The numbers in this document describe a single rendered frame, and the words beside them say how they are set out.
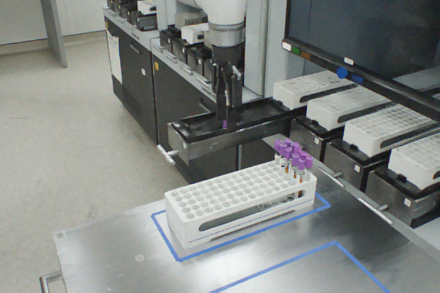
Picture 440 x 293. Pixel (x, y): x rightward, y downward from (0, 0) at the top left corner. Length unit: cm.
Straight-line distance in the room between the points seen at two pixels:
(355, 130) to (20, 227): 166
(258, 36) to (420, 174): 74
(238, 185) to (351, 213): 24
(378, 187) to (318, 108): 29
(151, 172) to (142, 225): 161
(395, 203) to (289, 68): 58
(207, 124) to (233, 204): 47
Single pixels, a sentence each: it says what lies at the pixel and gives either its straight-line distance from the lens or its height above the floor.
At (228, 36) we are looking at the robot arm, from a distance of 110.
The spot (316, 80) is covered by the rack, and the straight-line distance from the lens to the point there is 144.
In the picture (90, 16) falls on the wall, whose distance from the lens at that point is 473.
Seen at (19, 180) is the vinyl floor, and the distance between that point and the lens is 265.
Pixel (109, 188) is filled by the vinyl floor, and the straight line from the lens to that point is 242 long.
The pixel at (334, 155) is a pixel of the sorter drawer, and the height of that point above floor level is 79.
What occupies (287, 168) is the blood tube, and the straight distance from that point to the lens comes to 92.
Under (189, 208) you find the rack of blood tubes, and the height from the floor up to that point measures 88.
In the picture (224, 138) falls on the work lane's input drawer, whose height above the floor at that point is 79.
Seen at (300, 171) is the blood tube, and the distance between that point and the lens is 88.
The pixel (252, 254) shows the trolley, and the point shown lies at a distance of 83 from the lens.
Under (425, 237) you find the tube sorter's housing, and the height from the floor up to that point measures 73.
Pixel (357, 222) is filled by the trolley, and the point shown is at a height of 82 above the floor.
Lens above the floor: 141
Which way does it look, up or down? 29 degrees down
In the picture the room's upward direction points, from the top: straight up
